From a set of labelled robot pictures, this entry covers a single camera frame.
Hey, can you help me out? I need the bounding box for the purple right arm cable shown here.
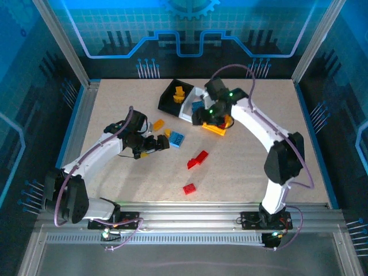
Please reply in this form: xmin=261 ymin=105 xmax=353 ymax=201
xmin=211 ymin=63 xmax=315 ymax=252

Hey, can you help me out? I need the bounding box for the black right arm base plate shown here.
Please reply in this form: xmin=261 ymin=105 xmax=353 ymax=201
xmin=240 ymin=211 xmax=293 ymax=231

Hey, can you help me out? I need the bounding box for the aluminium side rail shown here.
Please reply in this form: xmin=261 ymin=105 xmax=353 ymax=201
xmin=56 ymin=80 xmax=101 ymax=173

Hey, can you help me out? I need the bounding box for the yellow plastic bin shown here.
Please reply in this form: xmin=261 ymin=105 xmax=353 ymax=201
xmin=201 ymin=114 xmax=232 ymax=136

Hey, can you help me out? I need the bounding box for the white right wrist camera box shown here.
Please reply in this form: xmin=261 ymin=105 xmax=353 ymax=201
xmin=201 ymin=89 xmax=213 ymax=108

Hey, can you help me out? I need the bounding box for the aluminium frame post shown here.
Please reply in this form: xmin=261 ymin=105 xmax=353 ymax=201
xmin=292 ymin=0 xmax=347 ymax=86
xmin=32 ymin=0 xmax=92 ymax=87

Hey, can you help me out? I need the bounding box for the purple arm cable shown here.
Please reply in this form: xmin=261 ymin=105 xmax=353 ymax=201
xmin=53 ymin=105 xmax=144 ymax=251
xmin=211 ymin=63 xmax=315 ymax=252

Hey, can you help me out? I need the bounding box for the blue circuit print backdrop panel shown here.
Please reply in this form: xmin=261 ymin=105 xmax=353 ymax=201
xmin=45 ymin=0 xmax=334 ymax=80

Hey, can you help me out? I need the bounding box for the slotted grey cable duct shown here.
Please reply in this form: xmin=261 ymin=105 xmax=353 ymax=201
xmin=45 ymin=233 xmax=267 ymax=246

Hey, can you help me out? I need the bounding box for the blue circuit print side panel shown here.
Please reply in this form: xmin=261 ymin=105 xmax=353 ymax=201
xmin=0 ymin=0 xmax=87 ymax=231
xmin=298 ymin=0 xmax=368 ymax=259

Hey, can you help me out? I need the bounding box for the aluminium frame rail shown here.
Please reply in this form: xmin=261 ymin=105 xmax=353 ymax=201
xmin=34 ymin=201 xmax=347 ymax=234

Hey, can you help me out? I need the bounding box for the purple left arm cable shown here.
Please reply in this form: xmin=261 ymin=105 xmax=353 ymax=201
xmin=53 ymin=105 xmax=144 ymax=251

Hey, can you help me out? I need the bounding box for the black plastic bin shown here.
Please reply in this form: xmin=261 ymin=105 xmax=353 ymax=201
xmin=157 ymin=79 xmax=195 ymax=117

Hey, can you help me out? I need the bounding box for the white plastic bin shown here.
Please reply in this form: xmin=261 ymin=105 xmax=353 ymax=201
xmin=178 ymin=86 xmax=209 ymax=125

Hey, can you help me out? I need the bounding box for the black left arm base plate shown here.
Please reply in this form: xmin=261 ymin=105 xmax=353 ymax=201
xmin=87 ymin=211 xmax=141 ymax=231

